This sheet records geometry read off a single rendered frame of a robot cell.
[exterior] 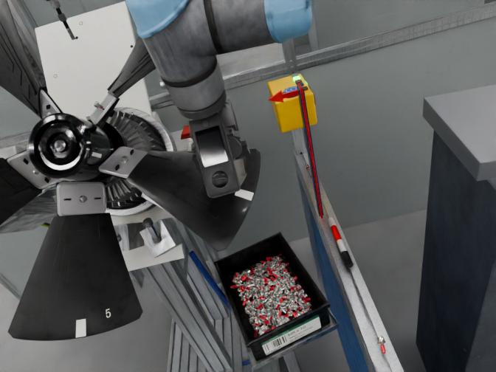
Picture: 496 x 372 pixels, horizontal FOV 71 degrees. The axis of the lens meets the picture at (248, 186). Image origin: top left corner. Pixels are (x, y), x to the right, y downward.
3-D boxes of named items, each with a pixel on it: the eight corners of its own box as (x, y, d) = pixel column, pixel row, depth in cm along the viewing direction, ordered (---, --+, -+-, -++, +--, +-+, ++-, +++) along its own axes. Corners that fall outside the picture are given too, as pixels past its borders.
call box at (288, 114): (274, 113, 108) (266, 80, 102) (305, 105, 108) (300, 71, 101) (282, 138, 96) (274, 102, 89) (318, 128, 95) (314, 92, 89)
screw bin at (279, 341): (221, 281, 82) (212, 262, 78) (286, 251, 85) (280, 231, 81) (255, 365, 65) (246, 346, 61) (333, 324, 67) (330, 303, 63)
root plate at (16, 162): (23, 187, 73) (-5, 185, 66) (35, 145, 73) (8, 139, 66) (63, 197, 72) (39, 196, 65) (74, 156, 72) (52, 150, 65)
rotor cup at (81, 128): (54, 179, 75) (7, 174, 62) (71, 114, 75) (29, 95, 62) (117, 195, 73) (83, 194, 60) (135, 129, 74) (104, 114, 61)
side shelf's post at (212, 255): (222, 283, 185) (162, 153, 135) (229, 282, 184) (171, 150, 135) (222, 290, 181) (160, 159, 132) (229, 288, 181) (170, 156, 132)
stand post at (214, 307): (214, 322, 168) (95, 102, 100) (232, 318, 167) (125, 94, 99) (214, 331, 164) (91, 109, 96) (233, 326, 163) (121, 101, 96)
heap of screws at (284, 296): (229, 284, 81) (224, 274, 79) (283, 258, 83) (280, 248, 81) (259, 357, 66) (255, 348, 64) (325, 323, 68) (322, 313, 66)
